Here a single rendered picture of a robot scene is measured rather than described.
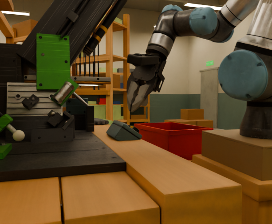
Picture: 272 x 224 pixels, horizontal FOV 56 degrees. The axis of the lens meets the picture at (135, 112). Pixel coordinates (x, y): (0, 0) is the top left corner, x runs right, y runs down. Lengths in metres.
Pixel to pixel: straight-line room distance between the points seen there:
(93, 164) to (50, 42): 0.58
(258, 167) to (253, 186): 0.05
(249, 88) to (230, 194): 0.28
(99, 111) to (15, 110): 2.79
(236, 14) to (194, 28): 0.15
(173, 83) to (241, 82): 10.44
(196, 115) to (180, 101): 3.60
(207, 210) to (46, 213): 0.24
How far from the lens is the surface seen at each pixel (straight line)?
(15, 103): 0.97
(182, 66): 11.33
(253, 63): 0.64
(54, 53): 1.00
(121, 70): 9.72
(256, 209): 0.68
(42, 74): 0.97
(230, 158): 0.76
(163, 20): 0.85
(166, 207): 0.40
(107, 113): 3.57
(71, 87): 0.92
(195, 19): 0.78
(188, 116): 7.54
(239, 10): 0.88
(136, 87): 0.78
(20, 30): 5.21
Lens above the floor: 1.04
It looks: 3 degrees down
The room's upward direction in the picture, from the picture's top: straight up
